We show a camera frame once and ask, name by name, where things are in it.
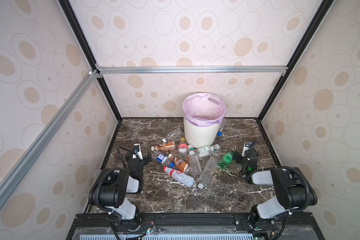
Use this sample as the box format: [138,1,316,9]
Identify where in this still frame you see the green plastic bottle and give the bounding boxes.
[218,151,234,169]

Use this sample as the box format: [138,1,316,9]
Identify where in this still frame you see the blue label clear bottle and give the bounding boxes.
[152,151,175,168]

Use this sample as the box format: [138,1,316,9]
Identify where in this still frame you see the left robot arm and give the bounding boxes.
[88,153,152,221]

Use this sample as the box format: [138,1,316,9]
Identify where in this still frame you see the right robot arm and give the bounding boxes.
[233,149,318,224]

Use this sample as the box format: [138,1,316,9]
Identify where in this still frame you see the white plastic waste bin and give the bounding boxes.
[184,119,220,148]

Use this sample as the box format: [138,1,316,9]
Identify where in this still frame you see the pink bin liner bag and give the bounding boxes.
[182,93,227,127]

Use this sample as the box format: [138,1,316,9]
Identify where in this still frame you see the brown bottle lying left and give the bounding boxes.
[151,141,176,152]

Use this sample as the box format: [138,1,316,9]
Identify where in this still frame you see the tall clear square bottle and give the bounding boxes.
[198,157,219,189]

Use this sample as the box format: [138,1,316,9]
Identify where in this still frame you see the brown tea bottle orange label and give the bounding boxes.
[169,154,191,174]

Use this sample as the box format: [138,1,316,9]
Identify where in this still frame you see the white bottle red label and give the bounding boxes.
[163,167,195,188]

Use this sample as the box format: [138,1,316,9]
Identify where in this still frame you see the small bottle pink cap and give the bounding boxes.
[178,138,188,158]

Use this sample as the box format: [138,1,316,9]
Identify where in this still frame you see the clear bottle white cap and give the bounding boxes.
[188,145,202,176]

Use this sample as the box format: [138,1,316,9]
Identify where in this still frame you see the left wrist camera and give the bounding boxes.
[133,144,143,162]

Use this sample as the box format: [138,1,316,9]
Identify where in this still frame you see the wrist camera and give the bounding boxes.
[133,144,143,162]
[242,141,252,157]

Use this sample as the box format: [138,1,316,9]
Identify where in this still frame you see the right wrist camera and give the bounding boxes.
[242,141,252,157]

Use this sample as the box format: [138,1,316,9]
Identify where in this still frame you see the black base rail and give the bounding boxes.
[67,213,325,240]

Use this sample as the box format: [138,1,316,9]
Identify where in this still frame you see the left aluminium rail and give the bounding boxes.
[0,69,100,211]

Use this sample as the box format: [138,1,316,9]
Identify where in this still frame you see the aluminium rail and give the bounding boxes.
[0,69,100,211]
[99,66,288,74]

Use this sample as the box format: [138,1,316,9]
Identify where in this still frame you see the back aluminium rail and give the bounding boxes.
[99,66,288,74]

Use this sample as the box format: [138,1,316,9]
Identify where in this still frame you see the black frame post left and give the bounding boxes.
[58,0,123,122]

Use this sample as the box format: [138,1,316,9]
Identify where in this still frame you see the black frame post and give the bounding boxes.
[58,0,123,122]
[257,0,334,123]

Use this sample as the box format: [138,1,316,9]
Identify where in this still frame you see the black frame post right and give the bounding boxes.
[257,0,334,123]

